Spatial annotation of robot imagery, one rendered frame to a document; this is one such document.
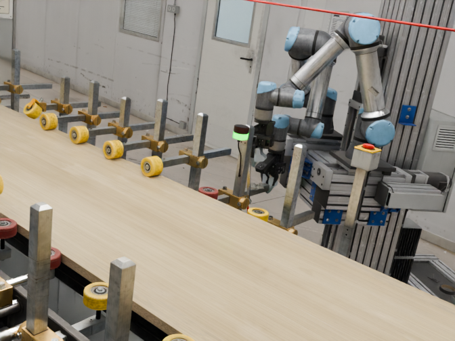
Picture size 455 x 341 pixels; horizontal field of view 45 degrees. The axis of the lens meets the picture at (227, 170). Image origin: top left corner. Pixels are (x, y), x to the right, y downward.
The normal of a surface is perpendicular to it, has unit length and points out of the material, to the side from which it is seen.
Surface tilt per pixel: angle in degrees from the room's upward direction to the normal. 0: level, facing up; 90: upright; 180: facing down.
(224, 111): 90
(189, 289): 0
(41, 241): 90
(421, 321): 0
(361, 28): 83
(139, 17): 90
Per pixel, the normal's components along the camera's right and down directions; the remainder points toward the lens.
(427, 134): -0.96, -0.06
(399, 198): 0.24, 0.33
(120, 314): 0.76, 0.29
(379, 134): 0.01, 0.42
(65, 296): -0.64, 0.14
